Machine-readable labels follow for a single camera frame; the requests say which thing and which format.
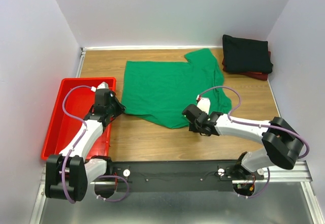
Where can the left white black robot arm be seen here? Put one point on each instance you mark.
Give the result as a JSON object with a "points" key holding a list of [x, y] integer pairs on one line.
{"points": [[76, 153]]}

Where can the dark red folded t-shirt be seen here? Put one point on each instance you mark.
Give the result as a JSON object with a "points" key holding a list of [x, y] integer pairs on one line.
{"points": [[254, 75]]}

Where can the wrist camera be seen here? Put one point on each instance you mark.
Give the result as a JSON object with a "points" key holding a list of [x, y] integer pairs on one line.
{"points": [[103, 85], [204, 105]]}

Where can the green t-shirt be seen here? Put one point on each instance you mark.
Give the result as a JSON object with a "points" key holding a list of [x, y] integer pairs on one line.
{"points": [[159, 91]]}

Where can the aluminium frame rail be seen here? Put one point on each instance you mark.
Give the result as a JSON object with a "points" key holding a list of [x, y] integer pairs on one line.
{"points": [[103, 191]]}

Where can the red plastic bin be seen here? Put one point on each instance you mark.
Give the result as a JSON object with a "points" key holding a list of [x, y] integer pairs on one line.
{"points": [[62, 129]]}

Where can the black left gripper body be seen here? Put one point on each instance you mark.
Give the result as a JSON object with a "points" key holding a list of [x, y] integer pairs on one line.
{"points": [[116, 108]]}

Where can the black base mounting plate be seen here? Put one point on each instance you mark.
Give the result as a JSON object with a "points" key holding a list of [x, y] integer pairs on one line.
{"points": [[172, 176]]}

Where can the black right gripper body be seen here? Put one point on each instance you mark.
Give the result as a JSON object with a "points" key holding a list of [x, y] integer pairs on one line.
{"points": [[193, 127]]}

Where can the black folded t-shirt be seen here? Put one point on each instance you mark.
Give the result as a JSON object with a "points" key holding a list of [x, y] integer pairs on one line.
{"points": [[246, 55]]}

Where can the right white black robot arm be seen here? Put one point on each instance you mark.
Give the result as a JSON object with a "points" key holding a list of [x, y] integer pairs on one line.
{"points": [[281, 144]]}

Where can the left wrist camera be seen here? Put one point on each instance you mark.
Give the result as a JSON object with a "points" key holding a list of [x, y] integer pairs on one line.
{"points": [[103, 85]]}

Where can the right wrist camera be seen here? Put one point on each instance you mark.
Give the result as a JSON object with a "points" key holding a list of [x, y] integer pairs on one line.
{"points": [[204, 105]]}

